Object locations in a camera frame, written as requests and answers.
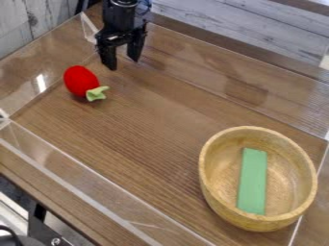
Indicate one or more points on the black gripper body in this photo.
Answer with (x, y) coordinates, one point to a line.
(112, 37)

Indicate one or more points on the clear acrylic tray wall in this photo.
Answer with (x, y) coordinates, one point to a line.
(110, 215)

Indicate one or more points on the red plush strawberry toy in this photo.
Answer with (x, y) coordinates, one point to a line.
(83, 83)

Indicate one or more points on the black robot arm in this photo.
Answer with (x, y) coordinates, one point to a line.
(124, 28)

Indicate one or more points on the clear acrylic corner bracket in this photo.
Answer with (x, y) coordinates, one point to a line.
(88, 28)

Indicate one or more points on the wooden oval bowl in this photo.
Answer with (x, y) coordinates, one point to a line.
(292, 180)

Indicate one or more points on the black table frame leg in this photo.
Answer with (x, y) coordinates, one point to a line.
(40, 231)

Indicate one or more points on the green rectangular block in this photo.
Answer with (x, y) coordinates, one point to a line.
(252, 190)

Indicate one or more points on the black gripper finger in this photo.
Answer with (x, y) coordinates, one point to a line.
(107, 53)
(136, 44)

